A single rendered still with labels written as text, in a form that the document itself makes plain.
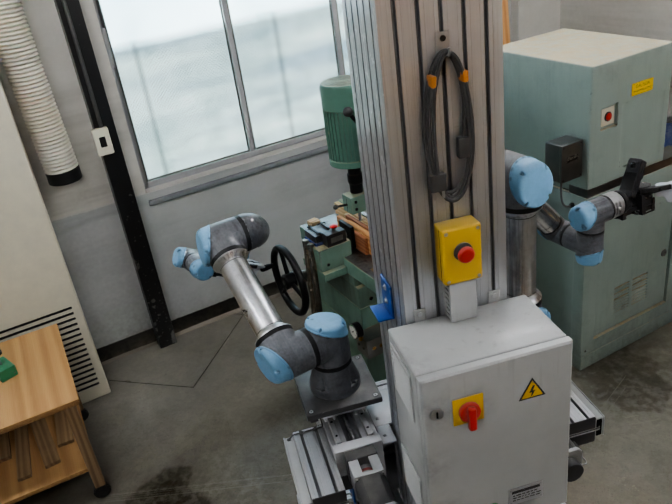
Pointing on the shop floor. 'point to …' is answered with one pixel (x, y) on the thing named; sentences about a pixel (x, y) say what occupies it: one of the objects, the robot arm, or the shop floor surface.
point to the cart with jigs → (41, 419)
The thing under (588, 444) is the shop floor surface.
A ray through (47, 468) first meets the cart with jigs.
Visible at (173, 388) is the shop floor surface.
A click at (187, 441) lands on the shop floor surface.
